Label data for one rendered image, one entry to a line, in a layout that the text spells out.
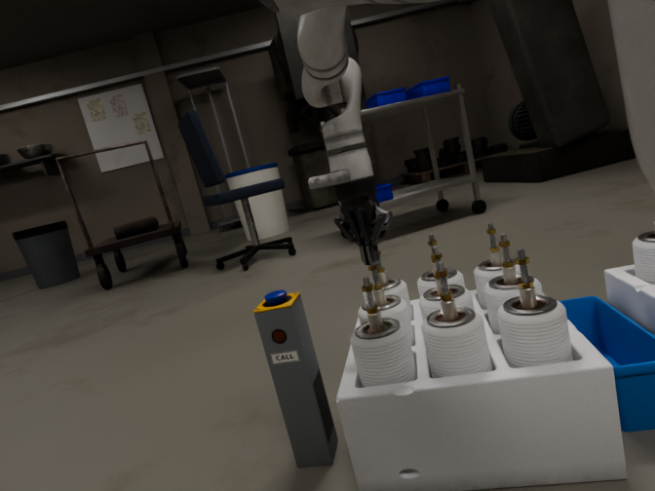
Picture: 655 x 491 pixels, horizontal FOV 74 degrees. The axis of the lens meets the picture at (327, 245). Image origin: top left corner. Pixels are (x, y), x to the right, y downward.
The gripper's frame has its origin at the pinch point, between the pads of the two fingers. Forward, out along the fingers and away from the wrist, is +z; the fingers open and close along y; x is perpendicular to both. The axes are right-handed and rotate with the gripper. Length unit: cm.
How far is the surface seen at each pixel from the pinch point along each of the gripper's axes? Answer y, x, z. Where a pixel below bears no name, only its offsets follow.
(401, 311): -4.8, 0.3, 10.8
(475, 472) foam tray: -20.2, 9.2, 31.9
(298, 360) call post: 5.5, 17.6, 14.0
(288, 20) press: 337, -307, -188
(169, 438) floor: 47, 31, 35
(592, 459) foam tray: -33.3, -0.4, 31.1
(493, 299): -17.7, -9.4, 11.4
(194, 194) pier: 553, -242, -23
